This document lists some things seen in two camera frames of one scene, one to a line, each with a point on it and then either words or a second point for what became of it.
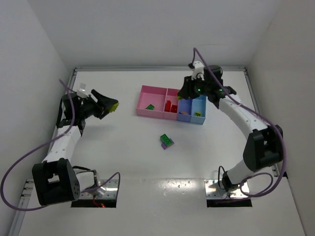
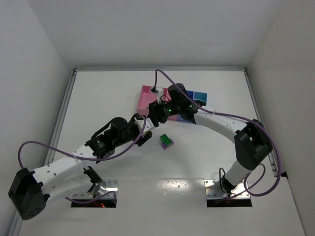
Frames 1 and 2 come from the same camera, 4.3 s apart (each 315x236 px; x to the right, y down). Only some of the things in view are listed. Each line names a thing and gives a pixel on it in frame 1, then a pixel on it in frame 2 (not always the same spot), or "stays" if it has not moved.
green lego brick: (165, 139) stays
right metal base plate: (212, 190) stays
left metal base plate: (108, 190) stays
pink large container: (151, 102) stays
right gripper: (188, 86) -> (152, 116)
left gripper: (94, 108) -> (143, 138)
